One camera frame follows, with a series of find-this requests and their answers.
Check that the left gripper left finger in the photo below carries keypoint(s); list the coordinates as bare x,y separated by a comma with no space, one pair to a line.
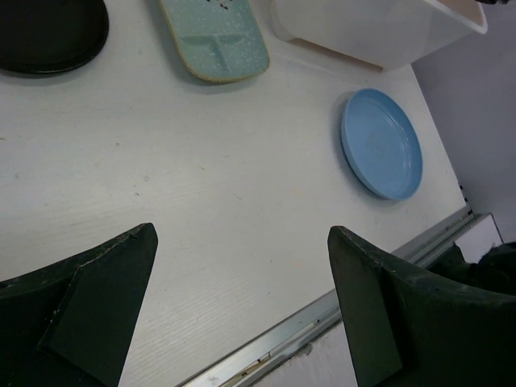
71,323

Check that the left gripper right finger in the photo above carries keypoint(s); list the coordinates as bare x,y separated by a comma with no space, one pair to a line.
408,326

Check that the blue round plate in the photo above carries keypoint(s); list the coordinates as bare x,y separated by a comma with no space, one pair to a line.
381,145

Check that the white plastic bin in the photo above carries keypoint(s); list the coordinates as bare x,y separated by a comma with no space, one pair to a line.
386,33

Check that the black round plate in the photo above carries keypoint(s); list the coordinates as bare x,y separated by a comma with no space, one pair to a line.
48,37

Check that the teal rectangular ceramic plate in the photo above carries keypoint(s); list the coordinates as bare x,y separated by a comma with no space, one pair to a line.
217,41

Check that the aluminium frame rail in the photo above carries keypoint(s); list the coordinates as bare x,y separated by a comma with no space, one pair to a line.
257,358

